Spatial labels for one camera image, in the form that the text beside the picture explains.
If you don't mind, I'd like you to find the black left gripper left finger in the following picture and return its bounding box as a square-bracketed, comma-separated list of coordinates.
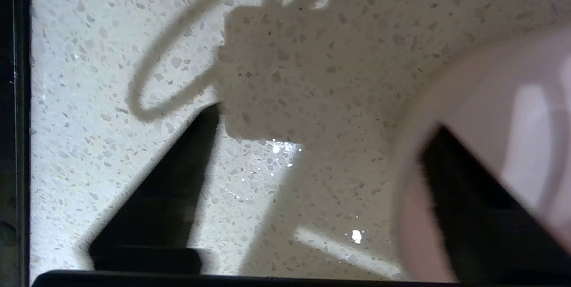
[88, 103, 220, 274]

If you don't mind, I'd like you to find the pink plastic bowl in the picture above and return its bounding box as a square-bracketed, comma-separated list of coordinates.
[392, 24, 571, 284]

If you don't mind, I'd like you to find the black induction cooktop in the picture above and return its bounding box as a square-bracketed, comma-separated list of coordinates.
[0, 0, 32, 287]

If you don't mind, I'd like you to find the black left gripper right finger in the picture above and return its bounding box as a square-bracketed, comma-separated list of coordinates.
[419, 124, 571, 284]

